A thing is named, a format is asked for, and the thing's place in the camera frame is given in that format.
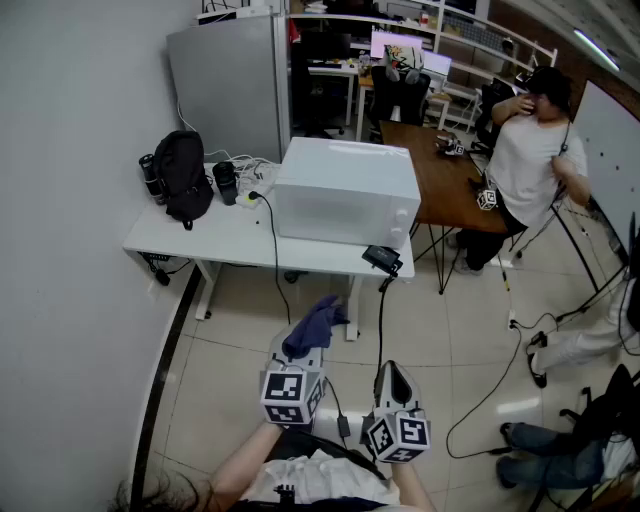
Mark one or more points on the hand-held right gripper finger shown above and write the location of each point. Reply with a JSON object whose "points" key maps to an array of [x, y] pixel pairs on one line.
{"points": [[383, 387], [415, 397]]}

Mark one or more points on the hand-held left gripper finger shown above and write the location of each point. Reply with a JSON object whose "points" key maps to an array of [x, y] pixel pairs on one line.
{"points": [[279, 350], [316, 362]]}

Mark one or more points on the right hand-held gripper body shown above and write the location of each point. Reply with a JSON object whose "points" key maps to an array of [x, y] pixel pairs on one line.
{"points": [[400, 432]]}

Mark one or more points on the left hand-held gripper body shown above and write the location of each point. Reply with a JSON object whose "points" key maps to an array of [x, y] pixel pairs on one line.
{"points": [[282, 390]]}

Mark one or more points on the dark blue cloth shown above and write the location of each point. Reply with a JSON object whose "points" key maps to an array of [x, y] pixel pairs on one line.
{"points": [[315, 327]]}

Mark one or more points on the white microwave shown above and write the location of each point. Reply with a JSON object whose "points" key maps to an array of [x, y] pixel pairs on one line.
{"points": [[345, 195]]}

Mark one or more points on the person's right forearm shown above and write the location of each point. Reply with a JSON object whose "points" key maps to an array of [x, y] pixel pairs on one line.
{"points": [[412, 485]]}

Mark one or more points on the person's left forearm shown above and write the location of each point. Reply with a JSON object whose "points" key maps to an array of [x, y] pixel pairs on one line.
{"points": [[245, 465]]}

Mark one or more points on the black power adapter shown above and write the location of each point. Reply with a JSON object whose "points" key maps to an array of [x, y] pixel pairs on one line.
{"points": [[343, 425]]}

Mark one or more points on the person's white shirt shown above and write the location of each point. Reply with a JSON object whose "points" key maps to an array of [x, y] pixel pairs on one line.
{"points": [[320, 475]]}

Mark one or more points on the white floor power strip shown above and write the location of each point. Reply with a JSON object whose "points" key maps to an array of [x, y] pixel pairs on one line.
{"points": [[512, 320]]}

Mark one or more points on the small black device box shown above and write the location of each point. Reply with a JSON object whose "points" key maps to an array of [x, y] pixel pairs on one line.
{"points": [[381, 256]]}

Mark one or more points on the yellow black striped strip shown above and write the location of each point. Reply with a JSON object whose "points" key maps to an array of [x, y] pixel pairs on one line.
{"points": [[505, 280]]}

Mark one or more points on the black under-desk power strip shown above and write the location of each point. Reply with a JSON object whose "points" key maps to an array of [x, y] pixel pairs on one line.
{"points": [[157, 256]]}

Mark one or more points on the black cylindrical cup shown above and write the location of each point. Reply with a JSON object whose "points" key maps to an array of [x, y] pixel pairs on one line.
{"points": [[226, 182]]}

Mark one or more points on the black backpack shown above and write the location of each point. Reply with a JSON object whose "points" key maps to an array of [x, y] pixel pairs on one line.
{"points": [[182, 175]]}

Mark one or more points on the wooden table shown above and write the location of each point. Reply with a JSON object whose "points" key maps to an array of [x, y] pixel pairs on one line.
{"points": [[450, 190]]}

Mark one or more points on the spare hand-held gripper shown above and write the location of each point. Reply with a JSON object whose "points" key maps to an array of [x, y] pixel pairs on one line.
{"points": [[486, 197], [450, 146]]}

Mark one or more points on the black bottle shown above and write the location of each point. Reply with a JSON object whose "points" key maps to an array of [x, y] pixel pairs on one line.
{"points": [[150, 177]]}

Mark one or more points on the grey metal cabinet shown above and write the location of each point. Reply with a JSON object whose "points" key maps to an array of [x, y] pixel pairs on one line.
{"points": [[225, 85]]}

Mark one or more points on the black office chair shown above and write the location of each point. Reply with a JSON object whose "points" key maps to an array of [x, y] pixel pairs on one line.
{"points": [[400, 100], [492, 115]]}

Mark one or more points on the white office desk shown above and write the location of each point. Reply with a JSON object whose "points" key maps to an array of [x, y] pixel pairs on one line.
{"points": [[332, 69]]}

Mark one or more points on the dark computer monitor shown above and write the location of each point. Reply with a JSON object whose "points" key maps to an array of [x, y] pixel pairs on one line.
{"points": [[325, 47]]}

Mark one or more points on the whiteboard on stand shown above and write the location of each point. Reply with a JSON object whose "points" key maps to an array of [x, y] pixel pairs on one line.
{"points": [[610, 150]]}

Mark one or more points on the printed white cushion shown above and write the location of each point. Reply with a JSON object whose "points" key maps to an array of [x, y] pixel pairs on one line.
{"points": [[402, 57]]}

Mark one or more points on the red cloth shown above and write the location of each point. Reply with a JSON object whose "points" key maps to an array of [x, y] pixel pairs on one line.
{"points": [[294, 30]]}

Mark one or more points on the lit computer monitor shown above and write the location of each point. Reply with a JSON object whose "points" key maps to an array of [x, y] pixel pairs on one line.
{"points": [[436, 64], [395, 42]]}

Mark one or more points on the white shelving rack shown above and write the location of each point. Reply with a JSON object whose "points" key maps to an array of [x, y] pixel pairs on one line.
{"points": [[360, 20]]}

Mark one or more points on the flat white box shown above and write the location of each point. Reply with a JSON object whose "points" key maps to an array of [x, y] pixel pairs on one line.
{"points": [[235, 12]]}

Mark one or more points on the ceiling light tube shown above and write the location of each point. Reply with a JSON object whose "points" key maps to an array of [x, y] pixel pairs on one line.
{"points": [[597, 49]]}

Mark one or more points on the black chest mount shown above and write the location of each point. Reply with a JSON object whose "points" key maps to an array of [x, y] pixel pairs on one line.
{"points": [[285, 492]]}

